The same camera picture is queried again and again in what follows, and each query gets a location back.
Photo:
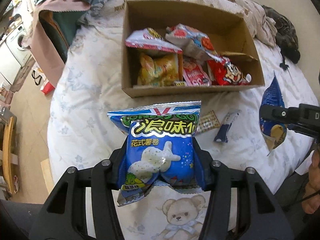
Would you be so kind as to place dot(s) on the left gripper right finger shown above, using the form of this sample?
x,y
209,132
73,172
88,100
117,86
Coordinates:
x,y
202,167

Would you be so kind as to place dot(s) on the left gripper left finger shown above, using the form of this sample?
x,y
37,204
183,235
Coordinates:
x,y
119,165

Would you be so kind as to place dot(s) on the blue yellow cartoon snack bag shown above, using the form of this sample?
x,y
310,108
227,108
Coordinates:
x,y
274,132

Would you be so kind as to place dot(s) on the blue Lonely God chips bag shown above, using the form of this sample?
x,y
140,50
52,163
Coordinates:
x,y
159,148

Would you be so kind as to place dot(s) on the right hand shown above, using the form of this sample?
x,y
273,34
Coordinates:
x,y
312,204

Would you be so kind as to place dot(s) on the small yellow cracker packet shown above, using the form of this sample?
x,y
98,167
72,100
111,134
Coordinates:
x,y
208,122

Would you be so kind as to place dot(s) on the small blue white packet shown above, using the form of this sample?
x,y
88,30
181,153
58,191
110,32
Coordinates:
x,y
230,117

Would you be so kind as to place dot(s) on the small brown snack bar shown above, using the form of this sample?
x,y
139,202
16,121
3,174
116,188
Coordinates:
x,y
179,83

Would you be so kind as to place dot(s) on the dark patterned garment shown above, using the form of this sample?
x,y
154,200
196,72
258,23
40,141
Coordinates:
x,y
286,37

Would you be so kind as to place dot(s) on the pink 35 snack pouch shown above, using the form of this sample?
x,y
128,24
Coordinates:
x,y
193,73

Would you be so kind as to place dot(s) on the red cartoon snack bag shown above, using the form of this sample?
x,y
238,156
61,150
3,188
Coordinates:
x,y
223,72

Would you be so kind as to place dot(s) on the wooden chair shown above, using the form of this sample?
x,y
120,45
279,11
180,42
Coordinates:
x,y
8,158

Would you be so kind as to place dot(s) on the red white shopping bag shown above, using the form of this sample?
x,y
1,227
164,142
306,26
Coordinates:
x,y
40,79

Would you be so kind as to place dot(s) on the brown cardboard box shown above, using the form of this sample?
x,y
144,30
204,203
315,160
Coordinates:
x,y
228,33

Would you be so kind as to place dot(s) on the white shrimp chips bag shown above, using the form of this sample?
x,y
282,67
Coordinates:
x,y
193,42

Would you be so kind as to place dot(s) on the pink cloth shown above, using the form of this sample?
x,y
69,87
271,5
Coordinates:
x,y
45,38

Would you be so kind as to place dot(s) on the white red snack bag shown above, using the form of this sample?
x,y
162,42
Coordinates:
x,y
150,42

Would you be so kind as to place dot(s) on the brown floor mat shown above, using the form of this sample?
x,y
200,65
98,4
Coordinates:
x,y
22,75

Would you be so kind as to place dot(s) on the white washing machine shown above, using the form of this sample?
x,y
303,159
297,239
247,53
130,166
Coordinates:
x,y
14,43

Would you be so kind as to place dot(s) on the white kitchen cabinet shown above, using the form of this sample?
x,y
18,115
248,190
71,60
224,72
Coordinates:
x,y
10,66

